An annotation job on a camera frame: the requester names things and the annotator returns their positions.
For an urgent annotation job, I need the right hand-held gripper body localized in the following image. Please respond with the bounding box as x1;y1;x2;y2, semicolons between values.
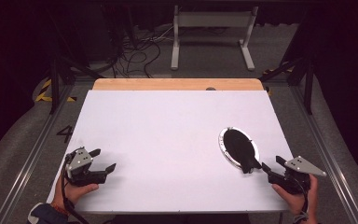
267;155;327;196

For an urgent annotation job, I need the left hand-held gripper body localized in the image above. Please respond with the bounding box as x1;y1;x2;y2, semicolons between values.
64;147;108;188

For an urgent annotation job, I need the person's left hand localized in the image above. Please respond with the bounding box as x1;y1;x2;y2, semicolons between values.
53;177;100;212

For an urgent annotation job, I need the person's right hand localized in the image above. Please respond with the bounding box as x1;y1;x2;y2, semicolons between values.
271;174;320;219

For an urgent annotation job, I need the orange wristband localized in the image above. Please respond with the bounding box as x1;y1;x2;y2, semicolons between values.
50;203;72;217

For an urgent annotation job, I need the white board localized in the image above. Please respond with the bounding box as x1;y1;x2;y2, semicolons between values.
46;90;295;216

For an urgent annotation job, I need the yellow and black floor tape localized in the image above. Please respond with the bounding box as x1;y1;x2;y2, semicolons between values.
34;78;77;104

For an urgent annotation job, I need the black metal stand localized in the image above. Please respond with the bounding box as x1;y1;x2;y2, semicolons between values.
258;55;317;116
48;46;105;116

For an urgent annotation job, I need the white metal stand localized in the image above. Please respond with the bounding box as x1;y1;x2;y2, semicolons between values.
170;5;260;72

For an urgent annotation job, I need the aluminium floor rail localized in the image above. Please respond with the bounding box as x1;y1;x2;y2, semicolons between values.
0;83;76;224
289;85;358;224

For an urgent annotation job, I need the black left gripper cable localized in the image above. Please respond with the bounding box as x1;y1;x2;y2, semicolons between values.
60;152;91;224

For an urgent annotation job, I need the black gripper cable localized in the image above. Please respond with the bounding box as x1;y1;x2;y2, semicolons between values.
60;152;91;224
295;177;310;220

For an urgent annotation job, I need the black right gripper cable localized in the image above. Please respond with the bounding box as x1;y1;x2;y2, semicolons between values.
295;177;310;220

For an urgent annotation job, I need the tangle of black floor cables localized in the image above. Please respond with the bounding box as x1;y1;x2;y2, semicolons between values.
104;25;175;79

